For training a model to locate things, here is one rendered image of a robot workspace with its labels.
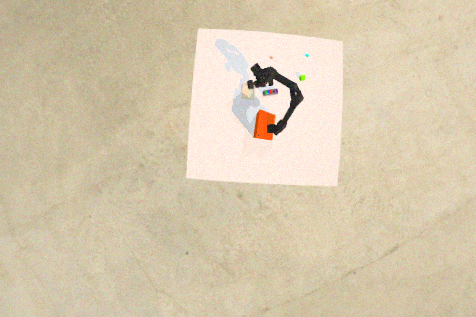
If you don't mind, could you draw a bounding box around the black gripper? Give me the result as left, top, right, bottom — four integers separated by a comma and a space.
247, 78, 273, 90

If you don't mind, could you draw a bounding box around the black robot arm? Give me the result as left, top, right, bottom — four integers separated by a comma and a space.
250, 62, 304, 136

